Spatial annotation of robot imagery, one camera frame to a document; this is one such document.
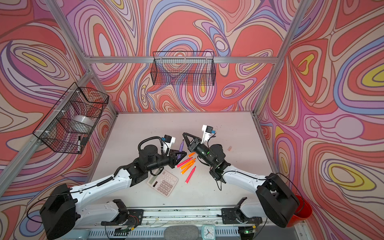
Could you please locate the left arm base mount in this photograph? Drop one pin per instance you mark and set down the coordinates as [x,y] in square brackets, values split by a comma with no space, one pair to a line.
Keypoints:
[125,216]

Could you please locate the purple pen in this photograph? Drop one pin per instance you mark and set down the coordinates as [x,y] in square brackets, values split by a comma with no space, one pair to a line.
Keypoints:
[180,149]

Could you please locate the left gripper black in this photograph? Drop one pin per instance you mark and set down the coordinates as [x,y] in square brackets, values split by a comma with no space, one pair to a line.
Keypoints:
[172,159]

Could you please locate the grey padded cushion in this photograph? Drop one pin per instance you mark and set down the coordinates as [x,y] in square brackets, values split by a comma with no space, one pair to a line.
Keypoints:
[184,232]

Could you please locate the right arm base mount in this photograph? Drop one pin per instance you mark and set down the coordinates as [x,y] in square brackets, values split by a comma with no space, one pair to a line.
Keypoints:
[234,215]

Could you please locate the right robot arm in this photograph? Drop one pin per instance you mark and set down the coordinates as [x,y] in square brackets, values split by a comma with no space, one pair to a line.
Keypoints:
[276,198]

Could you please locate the pink pen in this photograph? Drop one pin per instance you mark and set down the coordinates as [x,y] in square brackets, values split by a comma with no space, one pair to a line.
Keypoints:
[184,162]
[190,175]

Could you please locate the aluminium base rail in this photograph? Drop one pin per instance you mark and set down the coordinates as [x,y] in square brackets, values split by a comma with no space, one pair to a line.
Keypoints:
[168,216]

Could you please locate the pink pen left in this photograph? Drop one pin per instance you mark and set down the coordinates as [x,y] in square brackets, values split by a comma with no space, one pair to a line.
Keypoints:
[184,162]

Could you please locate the black wire basket back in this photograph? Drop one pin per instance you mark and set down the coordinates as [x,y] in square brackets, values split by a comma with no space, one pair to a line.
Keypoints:
[183,68]

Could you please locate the small white clock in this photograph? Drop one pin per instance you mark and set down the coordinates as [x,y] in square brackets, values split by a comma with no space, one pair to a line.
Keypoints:
[208,232]

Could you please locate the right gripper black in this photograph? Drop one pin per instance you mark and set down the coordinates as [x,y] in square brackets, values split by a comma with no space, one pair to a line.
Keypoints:
[187,140]

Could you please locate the pink calculator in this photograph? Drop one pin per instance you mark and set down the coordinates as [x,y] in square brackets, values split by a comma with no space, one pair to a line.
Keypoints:
[163,182]

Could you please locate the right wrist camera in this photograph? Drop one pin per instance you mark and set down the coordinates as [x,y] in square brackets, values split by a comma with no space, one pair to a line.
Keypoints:
[208,132]

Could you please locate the black wire basket left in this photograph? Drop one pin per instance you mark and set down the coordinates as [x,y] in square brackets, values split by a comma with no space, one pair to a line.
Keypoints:
[56,133]

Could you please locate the black marker in basket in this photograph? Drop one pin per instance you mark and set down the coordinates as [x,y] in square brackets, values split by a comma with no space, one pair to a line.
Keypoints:
[79,145]

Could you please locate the black wire basket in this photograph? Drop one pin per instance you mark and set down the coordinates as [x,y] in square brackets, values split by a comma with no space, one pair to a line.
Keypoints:
[56,133]
[183,68]

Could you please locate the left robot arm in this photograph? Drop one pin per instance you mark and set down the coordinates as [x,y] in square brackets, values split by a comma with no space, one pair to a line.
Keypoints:
[70,207]

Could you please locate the pink pen lower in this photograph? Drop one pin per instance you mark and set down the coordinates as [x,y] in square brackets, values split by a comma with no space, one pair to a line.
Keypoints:
[190,175]

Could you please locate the red plastic cup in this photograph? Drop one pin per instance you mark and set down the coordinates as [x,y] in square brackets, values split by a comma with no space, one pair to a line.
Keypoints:
[303,212]

